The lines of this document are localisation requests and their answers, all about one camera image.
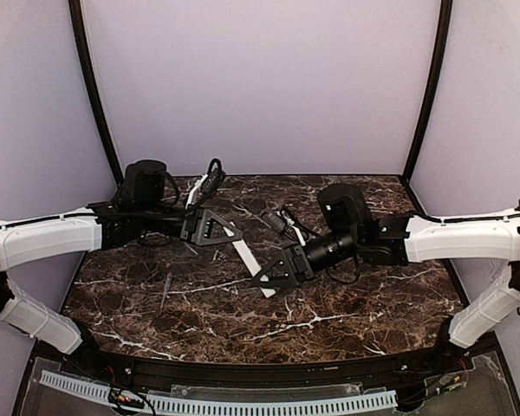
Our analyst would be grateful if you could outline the white remote control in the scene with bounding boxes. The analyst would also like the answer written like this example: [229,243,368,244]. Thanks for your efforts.
[232,239,261,276]

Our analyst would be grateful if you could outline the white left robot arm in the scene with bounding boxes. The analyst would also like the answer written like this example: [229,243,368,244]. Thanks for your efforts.
[0,159,243,355]

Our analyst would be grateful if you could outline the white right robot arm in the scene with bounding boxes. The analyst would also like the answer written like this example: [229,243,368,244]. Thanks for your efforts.
[252,184,520,354]

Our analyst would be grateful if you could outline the metal tweezers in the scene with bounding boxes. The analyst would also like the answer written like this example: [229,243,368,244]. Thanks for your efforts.
[159,272,172,313]

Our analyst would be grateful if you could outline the black front table rail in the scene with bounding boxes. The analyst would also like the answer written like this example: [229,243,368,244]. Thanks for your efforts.
[66,348,473,390]

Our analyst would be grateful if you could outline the white slotted cable duct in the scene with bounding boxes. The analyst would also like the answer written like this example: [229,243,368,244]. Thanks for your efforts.
[39,370,398,415]

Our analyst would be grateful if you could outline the black left frame post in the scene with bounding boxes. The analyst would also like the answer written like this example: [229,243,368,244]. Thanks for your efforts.
[68,0,123,185]

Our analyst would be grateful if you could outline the black frame post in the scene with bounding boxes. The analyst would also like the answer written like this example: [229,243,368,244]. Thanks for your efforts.
[68,0,123,185]
[402,0,453,184]

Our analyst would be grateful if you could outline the black right frame post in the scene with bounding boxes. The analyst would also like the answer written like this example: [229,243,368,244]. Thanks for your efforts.
[402,0,453,184]

